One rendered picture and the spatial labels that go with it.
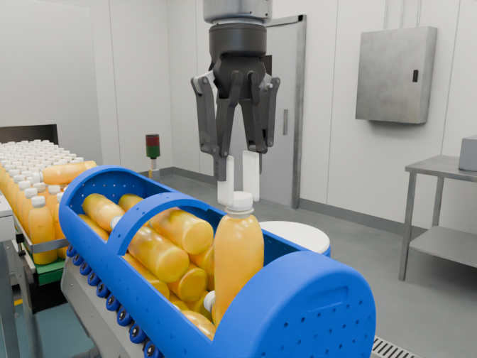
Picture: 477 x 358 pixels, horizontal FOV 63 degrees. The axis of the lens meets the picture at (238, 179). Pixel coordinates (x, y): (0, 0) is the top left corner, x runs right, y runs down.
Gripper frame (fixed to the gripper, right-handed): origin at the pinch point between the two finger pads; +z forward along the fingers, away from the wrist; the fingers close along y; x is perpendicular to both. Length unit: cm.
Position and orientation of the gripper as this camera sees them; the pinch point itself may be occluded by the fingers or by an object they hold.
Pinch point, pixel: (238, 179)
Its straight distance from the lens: 54.7
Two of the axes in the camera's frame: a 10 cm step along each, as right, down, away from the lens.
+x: -6.0, -1.8, 7.8
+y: 8.0, -1.4, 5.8
